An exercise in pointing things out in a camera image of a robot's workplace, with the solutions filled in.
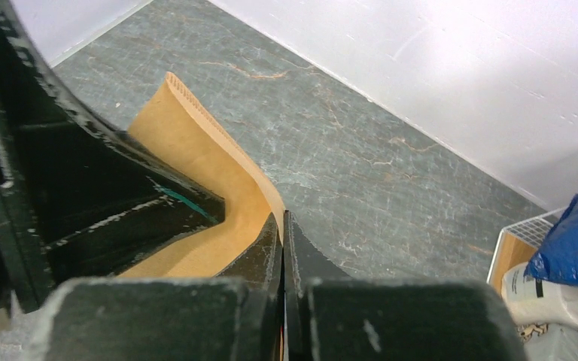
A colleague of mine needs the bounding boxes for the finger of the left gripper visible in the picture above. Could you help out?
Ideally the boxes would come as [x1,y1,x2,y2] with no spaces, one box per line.
[0,1,225,312]

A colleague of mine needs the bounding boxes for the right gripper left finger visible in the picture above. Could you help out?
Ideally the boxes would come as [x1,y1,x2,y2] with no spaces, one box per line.
[39,216,283,360]

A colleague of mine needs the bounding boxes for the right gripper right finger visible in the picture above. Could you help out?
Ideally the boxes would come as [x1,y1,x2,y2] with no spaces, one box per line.
[283,212,526,360]

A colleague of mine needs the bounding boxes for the white plastic jug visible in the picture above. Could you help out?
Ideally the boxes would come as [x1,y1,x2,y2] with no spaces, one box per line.
[500,262,578,329]

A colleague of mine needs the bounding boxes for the white wire shelf rack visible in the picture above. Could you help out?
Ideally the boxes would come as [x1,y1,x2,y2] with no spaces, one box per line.
[486,207,566,294]

